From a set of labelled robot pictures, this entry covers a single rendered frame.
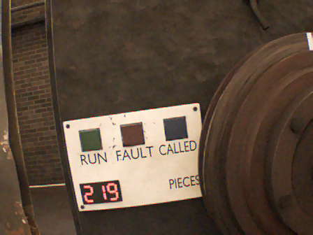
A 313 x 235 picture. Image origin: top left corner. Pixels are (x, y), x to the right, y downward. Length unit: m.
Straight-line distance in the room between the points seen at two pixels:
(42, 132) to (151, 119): 6.18
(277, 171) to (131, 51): 0.38
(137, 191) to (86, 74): 0.24
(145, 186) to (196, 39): 0.30
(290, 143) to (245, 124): 0.09
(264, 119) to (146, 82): 0.27
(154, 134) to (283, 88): 0.28
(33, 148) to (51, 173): 0.50
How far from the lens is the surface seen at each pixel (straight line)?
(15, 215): 3.53
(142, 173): 0.84
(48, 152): 6.99
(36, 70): 6.99
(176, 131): 0.83
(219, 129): 0.71
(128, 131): 0.82
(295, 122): 0.65
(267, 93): 0.71
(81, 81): 0.85
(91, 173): 0.84
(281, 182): 0.66
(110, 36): 0.85
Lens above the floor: 1.27
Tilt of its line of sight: 3 degrees down
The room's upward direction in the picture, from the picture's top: 8 degrees counter-clockwise
